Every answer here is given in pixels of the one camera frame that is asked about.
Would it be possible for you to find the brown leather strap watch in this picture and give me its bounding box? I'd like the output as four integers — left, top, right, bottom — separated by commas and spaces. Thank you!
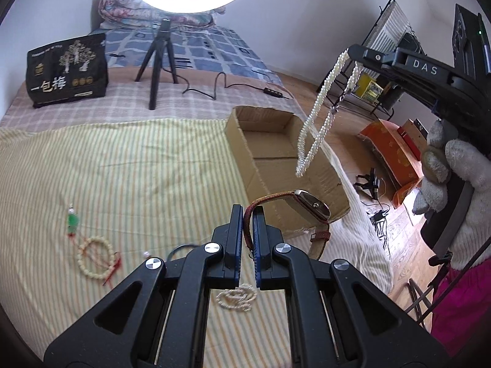
242, 190, 331, 260

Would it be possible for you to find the long twisted pearl necklace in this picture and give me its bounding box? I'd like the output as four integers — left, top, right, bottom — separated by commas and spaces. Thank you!
294, 47, 365, 179

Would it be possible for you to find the beige bead bracelet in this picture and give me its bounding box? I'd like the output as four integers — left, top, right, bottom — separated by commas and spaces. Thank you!
75, 236, 118, 281

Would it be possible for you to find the green jade red-cord pendant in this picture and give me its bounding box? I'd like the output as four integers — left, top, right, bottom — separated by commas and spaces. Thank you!
67, 204, 122, 287

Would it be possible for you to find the right white gloved hand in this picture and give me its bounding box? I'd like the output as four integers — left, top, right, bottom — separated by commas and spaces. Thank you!
413, 121, 490, 270

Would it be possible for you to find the small pearl strand pile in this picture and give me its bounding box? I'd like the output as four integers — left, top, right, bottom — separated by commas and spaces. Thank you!
215, 283, 257, 312

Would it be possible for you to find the orange gift box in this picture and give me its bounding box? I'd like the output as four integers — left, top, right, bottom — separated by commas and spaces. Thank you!
358, 119, 423, 208

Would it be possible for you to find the yellow box on rack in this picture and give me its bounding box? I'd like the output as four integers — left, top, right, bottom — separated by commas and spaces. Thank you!
355, 72, 384, 105

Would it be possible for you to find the open cardboard box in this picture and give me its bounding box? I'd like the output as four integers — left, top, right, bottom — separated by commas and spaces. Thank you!
225, 105, 350, 222

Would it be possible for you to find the black clothes rack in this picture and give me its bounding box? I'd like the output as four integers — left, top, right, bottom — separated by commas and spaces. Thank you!
317, 0, 423, 120

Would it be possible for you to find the black device on floor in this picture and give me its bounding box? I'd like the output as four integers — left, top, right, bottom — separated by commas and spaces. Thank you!
353, 168, 381, 201

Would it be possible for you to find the yellow striped bed cloth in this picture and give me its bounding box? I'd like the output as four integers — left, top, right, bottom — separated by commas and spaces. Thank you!
0, 117, 395, 368

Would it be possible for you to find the plaid beige bed sheet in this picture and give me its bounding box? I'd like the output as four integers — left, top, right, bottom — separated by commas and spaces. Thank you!
1, 67, 305, 132

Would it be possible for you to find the blue patterned bed sheet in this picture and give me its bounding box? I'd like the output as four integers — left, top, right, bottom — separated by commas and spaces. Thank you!
94, 26, 282, 86

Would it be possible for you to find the black tripod stand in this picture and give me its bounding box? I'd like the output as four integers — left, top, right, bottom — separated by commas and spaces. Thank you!
135, 19, 179, 110

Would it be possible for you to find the black snack bag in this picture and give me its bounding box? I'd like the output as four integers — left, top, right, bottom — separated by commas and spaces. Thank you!
26, 33, 109, 109

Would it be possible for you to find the folded floral quilt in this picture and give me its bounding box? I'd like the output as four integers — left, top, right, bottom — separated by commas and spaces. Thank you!
98, 0, 226, 30

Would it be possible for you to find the black light cable with remote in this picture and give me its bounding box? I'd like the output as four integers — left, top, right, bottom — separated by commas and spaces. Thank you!
162, 66, 292, 101

